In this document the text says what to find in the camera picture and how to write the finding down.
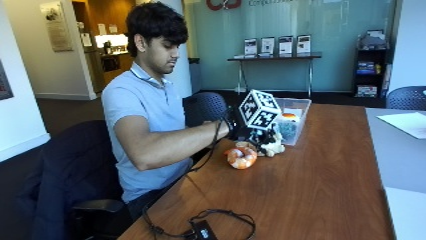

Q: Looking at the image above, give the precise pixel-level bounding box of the wall poster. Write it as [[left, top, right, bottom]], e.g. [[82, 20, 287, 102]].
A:
[[39, 1, 75, 53]]

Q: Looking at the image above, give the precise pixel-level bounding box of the white marker cube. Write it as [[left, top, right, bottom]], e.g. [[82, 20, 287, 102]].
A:
[[237, 89, 284, 131]]

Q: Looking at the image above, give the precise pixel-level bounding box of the white paper sheet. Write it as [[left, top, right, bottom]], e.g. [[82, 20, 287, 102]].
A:
[[376, 111, 426, 140]]

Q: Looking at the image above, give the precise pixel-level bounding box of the black office chair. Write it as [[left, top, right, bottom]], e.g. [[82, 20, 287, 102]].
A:
[[66, 198, 135, 240]]

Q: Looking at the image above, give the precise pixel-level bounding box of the black electronic box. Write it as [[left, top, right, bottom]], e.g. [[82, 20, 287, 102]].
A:
[[191, 219, 220, 240]]

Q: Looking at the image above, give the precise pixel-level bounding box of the teal toy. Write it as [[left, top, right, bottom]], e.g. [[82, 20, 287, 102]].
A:
[[276, 121, 299, 141]]

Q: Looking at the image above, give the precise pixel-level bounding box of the dark jacket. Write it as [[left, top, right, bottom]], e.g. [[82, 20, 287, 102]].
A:
[[27, 119, 127, 240]]

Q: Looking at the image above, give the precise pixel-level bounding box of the blue perforated chair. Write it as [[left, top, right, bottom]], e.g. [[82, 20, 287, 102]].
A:
[[183, 91, 229, 128], [385, 85, 426, 111]]

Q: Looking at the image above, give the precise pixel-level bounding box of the the person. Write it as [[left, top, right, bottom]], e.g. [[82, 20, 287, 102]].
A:
[[100, 1, 233, 221]]

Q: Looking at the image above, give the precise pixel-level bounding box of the black glove cable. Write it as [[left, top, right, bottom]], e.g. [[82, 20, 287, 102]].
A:
[[141, 119, 224, 240]]

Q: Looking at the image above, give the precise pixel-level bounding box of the black looped cable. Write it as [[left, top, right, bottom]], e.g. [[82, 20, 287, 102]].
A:
[[188, 208, 257, 240]]

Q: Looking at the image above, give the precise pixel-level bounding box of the dark framed picture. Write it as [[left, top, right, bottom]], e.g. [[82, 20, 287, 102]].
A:
[[0, 59, 15, 101]]

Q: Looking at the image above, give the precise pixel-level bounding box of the orange shrimp plush toy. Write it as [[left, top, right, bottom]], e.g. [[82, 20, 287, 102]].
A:
[[224, 141, 260, 170]]

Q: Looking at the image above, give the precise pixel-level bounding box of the clear plastic storage bin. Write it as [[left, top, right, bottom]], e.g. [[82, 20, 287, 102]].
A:
[[271, 97, 313, 147]]

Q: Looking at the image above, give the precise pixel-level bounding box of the framed brochure stand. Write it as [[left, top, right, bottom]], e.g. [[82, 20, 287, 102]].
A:
[[279, 35, 295, 55], [260, 36, 277, 56], [296, 34, 313, 55], [243, 37, 259, 57]]

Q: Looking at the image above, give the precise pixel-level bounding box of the dark console table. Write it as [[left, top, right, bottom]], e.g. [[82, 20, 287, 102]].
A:
[[227, 53, 324, 98]]

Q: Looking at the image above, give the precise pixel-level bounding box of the black bookshelf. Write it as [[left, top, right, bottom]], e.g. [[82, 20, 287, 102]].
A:
[[352, 29, 394, 99]]

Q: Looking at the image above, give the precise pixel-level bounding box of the black and white plush toy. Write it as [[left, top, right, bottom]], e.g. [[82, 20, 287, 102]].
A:
[[248, 125, 288, 158]]

